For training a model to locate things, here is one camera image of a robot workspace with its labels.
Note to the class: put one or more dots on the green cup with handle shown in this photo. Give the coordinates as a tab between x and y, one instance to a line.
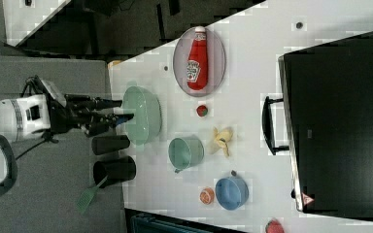
185	152

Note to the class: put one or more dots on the small black cylinder holder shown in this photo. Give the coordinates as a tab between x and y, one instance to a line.
108	144

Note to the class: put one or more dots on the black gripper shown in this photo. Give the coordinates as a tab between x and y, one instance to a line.
65	118

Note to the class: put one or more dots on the large black cylinder holder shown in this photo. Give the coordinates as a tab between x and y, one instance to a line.
114	171

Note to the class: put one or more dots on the yellow plush banana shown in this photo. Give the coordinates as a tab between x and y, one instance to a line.
220	140

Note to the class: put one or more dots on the green plastic spatula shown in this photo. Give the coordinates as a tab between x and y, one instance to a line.
86	197

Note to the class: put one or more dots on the orange slice toy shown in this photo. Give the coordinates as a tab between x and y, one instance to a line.
207	195

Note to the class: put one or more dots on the black toaster oven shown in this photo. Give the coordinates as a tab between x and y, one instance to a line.
328	103

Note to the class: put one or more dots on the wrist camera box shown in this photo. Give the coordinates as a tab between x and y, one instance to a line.
50	88

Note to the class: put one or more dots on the red plush ketchup bottle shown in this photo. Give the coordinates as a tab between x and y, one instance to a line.
197	63

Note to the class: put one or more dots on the blue cup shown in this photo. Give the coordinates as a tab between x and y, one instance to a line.
232	192

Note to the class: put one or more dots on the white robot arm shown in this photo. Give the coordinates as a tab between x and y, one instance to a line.
41	117

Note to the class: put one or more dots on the green plastic colander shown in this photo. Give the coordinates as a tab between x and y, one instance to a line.
146	123

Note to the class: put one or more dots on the strawberry toy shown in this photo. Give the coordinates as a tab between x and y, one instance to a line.
274	226

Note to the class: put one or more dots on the grey round plate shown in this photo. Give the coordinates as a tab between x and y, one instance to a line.
216	62

